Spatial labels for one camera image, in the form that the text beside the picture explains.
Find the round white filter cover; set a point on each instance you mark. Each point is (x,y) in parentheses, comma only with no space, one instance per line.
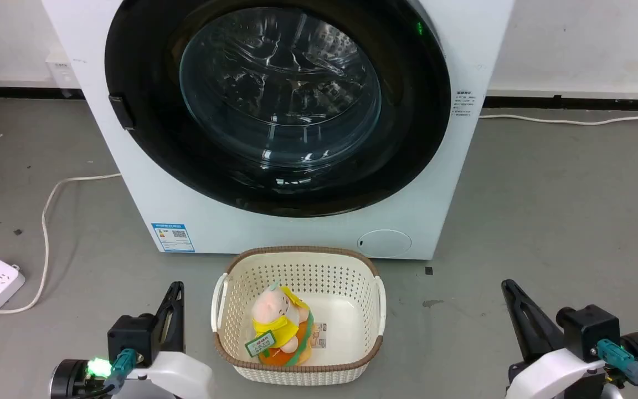
(384,244)

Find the white wall socket box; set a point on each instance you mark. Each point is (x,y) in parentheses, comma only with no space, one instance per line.
(62,72)

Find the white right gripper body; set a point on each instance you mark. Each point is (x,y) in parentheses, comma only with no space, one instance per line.
(557,374)

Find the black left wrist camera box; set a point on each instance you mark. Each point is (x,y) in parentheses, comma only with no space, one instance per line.
(130,339)

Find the white front-load washing machine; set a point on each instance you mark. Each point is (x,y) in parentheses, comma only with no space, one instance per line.
(147,188)

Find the small paper basket label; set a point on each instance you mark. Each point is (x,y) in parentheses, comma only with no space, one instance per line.
(319,336)

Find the green doll hang tag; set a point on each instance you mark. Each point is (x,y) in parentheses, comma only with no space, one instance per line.
(260,343)

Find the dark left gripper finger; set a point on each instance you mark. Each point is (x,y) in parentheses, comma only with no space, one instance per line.
(161,320)
(179,321)

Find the black round glass washer door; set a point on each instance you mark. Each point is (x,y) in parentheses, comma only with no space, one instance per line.
(147,138)

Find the small text sticker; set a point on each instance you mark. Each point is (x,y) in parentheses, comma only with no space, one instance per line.
(463,103)

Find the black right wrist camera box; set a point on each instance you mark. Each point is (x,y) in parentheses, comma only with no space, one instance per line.
(587,327)

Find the cream perforated laundry basket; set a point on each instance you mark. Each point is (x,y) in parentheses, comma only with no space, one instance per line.
(346,310)

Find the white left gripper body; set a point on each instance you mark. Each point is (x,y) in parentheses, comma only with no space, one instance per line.
(180,374)

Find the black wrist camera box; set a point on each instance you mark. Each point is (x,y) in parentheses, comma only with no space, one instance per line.
(587,327)
(130,339)

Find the blue energy label sticker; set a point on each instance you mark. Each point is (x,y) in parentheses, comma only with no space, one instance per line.
(173,237)

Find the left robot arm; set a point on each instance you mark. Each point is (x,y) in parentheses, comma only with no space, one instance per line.
(70,379)

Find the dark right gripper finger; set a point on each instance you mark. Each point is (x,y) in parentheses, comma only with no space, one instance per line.
(529,321)

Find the pink plush doll yellow clothes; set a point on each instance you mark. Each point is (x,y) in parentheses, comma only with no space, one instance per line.
(276,310)

